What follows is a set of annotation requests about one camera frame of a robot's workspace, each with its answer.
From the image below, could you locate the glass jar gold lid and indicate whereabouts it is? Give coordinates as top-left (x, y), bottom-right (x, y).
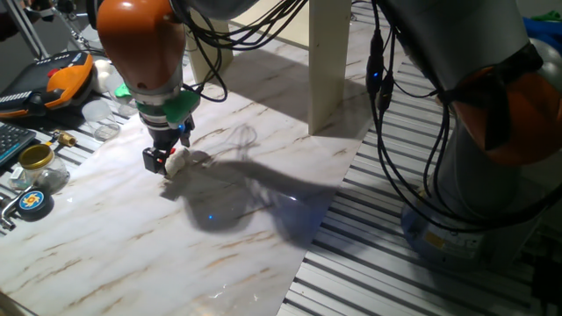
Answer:
top-left (18, 143), bottom-right (71, 194)

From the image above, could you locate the black keyboard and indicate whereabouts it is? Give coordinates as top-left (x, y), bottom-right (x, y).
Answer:
top-left (0, 121), bottom-right (37, 168)

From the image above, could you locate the black puck blue logo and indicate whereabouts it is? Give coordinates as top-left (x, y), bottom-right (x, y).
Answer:
top-left (16, 188), bottom-right (55, 222)

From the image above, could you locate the marble pattern board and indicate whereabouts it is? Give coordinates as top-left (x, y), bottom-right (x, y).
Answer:
top-left (0, 19), bottom-right (414, 316)

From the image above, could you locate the brass pipe fitting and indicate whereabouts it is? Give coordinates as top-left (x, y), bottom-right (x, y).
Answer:
top-left (50, 129), bottom-right (78, 148)

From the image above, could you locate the frosted plastic cup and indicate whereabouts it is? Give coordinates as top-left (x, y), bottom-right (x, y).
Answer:
top-left (81, 99), bottom-right (121, 142)
top-left (104, 72), bottom-right (141, 118)

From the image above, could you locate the grey spool holder base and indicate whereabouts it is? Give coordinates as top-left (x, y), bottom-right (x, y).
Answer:
top-left (65, 24), bottom-right (101, 54)

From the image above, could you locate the small clear plastic packet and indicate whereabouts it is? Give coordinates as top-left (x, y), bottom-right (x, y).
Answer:
top-left (7, 166), bottom-right (27, 192)

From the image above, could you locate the thin metal stand rod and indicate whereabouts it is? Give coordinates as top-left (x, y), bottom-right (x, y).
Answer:
top-left (54, 0), bottom-right (89, 49)

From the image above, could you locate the person hand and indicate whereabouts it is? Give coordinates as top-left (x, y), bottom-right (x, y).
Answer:
top-left (24, 0), bottom-right (54, 23)

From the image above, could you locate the aluminium profile post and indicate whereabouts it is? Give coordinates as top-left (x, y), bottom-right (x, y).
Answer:
top-left (6, 0), bottom-right (49, 61)

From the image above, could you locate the white rounded plastic object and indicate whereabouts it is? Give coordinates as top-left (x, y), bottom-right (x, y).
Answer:
top-left (92, 59), bottom-right (114, 94)

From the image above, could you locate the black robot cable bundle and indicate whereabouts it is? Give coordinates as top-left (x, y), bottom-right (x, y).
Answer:
top-left (173, 0), bottom-right (562, 233)

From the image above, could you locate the black filament spool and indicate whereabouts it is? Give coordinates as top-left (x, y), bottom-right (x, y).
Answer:
top-left (85, 0), bottom-right (104, 30)

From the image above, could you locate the black orange teach pendant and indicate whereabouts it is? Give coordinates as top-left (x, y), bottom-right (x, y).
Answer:
top-left (0, 51), bottom-right (97, 119)

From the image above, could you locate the cream wooden shelf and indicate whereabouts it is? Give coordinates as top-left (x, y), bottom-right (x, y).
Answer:
top-left (184, 0), bottom-right (352, 136)

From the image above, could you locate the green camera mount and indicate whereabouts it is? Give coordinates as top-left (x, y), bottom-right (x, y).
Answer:
top-left (113, 82), bottom-right (202, 126)

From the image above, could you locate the dark sleeved forearm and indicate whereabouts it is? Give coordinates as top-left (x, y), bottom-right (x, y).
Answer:
top-left (0, 8), bottom-right (27, 40)

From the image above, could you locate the white valve red handle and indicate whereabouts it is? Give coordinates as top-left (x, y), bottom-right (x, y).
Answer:
top-left (162, 147), bottom-right (192, 180)

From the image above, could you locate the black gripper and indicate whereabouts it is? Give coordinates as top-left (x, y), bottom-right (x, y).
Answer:
top-left (141, 118), bottom-right (196, 176)

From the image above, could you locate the blue bag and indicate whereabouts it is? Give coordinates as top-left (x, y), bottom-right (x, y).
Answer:
top-left (522, 11), bottom-right (562, 49)

